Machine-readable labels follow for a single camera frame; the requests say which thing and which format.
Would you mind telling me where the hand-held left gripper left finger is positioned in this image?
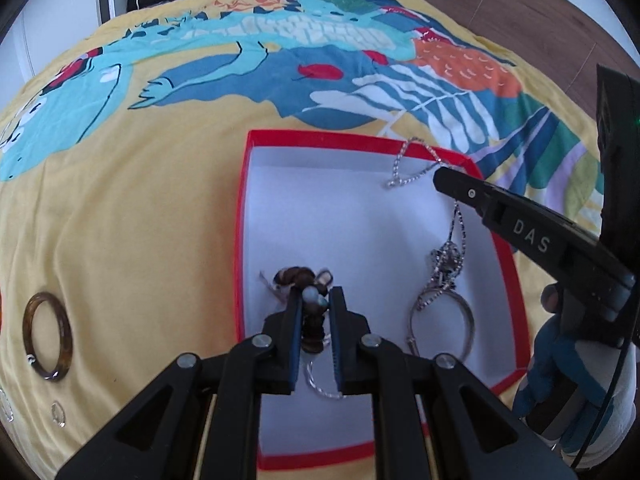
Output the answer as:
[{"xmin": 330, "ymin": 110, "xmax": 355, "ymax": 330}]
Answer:
[{"xmin": 55, "ymin": 286, "xmax": 306, "ymax": 480}]

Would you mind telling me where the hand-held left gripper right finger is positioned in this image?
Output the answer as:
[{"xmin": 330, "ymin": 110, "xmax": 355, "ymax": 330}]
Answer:
[{"xmin": 327, "ymin": 286, "xmax": 578, "ymax": 480}]

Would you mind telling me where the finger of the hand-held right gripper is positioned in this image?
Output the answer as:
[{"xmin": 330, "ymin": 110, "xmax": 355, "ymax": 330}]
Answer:
[{"xmin": 433, "ymin": 167, "xmax": 636, "ymax": 324}]

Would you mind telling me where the beaded bracelet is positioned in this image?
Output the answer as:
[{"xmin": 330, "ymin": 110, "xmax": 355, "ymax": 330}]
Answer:
[{"xmin": 260, "ymin": 266, "xmax": 335, "ymax": 356}]

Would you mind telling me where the large twisted silver hoop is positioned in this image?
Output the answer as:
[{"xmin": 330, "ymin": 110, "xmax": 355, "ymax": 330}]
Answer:
[{"xmin": 305, "ymin": 359, "xmax": 346, "ymax": 401}]

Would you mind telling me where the silver chain necklace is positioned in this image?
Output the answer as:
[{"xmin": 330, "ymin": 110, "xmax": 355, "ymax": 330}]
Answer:
[{"xmin": 384, "ymin": 137, "xmax": 468, "ymax": 311}]

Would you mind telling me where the silver wristwatch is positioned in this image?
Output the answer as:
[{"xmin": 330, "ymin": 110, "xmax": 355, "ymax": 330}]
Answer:
[{"xmin": 427, "ymin": 241, "xmax": 463, "ymax": 291}]

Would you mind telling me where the red jewelry box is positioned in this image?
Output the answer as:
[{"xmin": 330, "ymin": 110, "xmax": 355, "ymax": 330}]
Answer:
[{"xmin": 232, "ymin": 130, "xmax": 532, "ymax": 472}]

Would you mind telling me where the thin metal bangle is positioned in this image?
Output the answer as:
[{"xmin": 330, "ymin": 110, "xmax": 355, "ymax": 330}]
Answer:
[{"xmin": 407, "ymin": 292, "xmax": 475, "ymax": 361}]

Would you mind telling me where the person's right hand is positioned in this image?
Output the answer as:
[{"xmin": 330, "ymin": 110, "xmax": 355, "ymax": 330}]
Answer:
[{"xmin": 512, "ymin": 282, "xmax": 640, "ymax": 468}]

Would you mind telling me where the wooden headboard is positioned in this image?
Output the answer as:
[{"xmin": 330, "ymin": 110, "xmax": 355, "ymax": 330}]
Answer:
[{"xmin": 387, "ymin": 0, "xmax": 640, "ymax": 88}]

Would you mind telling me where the dark brown bangle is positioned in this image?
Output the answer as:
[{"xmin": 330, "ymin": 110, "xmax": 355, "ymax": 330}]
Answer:
[{"xmin": 22, "ymin": 291, "xmax": 74, "ymax": 382}]

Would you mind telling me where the white door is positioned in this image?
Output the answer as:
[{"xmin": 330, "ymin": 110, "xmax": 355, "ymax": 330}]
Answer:
[{"xmin": 22, "ymin": 0, "xmax": 103, "ymax": 61}]

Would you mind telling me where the thin black cable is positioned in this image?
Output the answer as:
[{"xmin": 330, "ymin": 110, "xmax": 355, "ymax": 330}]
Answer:
[{"xmin": 574, "ymin": 335, "xmax": 632, "ymax": 467}]

